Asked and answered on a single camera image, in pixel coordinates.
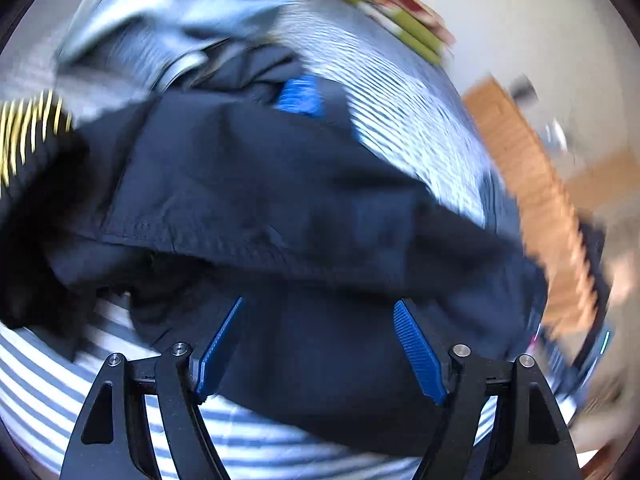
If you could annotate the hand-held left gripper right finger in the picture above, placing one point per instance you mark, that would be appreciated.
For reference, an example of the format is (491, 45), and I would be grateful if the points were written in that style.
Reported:
(415, 350)

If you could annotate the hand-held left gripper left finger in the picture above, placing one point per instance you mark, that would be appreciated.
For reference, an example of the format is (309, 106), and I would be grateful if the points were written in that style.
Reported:
(220, 345)

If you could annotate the black pants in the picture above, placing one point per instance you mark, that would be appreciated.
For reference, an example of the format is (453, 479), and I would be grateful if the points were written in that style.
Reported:
(275, 200)

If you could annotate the wooden slatted bench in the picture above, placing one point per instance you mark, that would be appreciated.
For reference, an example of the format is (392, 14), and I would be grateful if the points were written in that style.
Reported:
(525, 160)

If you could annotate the white pot with plant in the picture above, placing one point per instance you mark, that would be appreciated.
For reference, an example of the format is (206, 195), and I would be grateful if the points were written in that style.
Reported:
(555, 134)

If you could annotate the dark grey vase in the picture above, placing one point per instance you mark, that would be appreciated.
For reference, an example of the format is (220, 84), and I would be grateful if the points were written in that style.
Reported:
(522, 87)

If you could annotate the blue white striped bedspread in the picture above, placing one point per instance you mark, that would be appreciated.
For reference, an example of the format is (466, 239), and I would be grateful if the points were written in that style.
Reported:
(415, 135)

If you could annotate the black yellow striped garment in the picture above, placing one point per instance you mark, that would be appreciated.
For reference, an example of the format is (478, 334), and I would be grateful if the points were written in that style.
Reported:
(30, 130)

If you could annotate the folded green red blanket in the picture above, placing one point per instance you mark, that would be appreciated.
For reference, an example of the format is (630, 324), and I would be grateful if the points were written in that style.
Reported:
(410, 25)

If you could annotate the grey blue garment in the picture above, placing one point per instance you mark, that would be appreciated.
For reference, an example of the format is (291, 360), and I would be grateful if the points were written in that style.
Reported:
(175, 10)

